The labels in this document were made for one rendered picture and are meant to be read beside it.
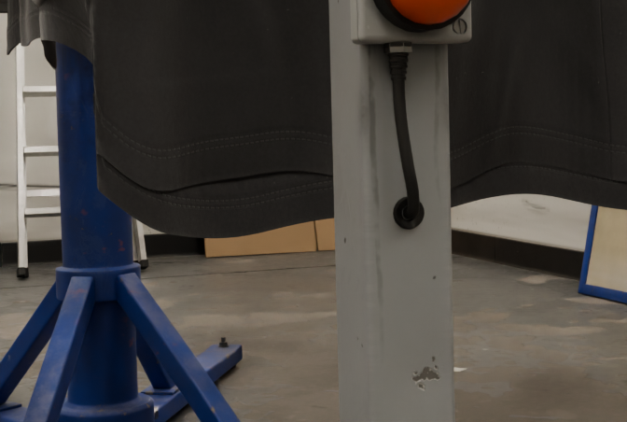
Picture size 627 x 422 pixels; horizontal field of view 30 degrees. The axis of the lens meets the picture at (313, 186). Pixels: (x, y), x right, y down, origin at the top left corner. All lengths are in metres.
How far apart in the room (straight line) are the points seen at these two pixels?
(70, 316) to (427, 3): 1.59
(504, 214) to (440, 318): 4.38
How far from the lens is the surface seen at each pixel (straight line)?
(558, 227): 4.51
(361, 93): 0.48
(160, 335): 1.99
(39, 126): 5.40
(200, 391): 1.94
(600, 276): 3.98
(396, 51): 0.47
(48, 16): 0.84
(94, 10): 0.75
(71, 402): 2.13
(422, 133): 0.49
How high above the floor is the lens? 0.59
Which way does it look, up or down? 3 degrees down
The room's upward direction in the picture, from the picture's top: 2 degrees counter-clockwise
